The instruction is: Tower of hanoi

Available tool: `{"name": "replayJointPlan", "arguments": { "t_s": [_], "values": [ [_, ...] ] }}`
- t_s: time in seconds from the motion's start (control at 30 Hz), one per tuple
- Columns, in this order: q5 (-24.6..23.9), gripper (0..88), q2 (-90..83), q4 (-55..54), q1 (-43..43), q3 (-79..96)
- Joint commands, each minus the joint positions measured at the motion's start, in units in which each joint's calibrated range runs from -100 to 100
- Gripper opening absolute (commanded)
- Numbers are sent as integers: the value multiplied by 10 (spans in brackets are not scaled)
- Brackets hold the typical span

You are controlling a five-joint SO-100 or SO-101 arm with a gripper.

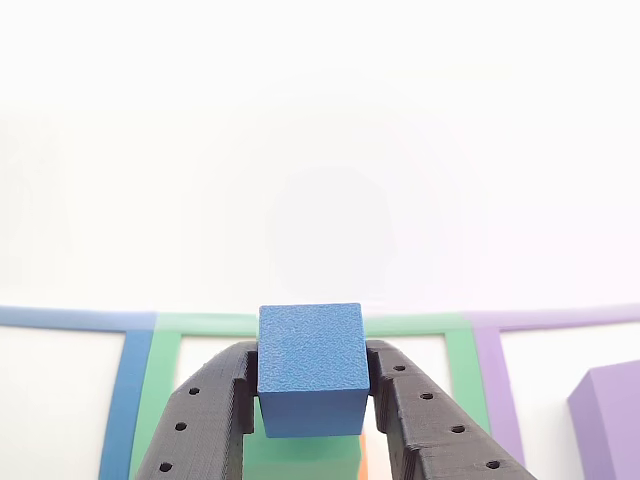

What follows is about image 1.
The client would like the green cube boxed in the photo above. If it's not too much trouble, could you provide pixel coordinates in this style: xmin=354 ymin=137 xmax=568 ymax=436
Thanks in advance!
xmin=243 ymin=397 xmax=366 ymax=480

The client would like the small blue cube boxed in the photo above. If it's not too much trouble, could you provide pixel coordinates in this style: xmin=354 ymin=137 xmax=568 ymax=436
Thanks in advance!
xmin=257 ymin=301 xmax=372 ymax=440

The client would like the purple cube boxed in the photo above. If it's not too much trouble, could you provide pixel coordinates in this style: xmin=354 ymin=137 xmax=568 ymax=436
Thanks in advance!
xmin=567 ymin=359 xmax=640 ymax=480

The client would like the green square frame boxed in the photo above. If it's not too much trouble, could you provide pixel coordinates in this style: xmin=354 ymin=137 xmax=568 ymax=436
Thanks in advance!
xmin=127 ymin=312 xmax=494 ymax=480

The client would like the purple square frame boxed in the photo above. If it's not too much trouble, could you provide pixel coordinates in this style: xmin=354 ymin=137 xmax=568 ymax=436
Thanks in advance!
xmin=462 ymin=302 xmax=640 ymax=469

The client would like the blue square frame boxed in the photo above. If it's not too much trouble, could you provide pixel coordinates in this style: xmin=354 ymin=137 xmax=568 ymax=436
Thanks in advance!
xmin=0 ymin=304 xmax=157 ymax=480

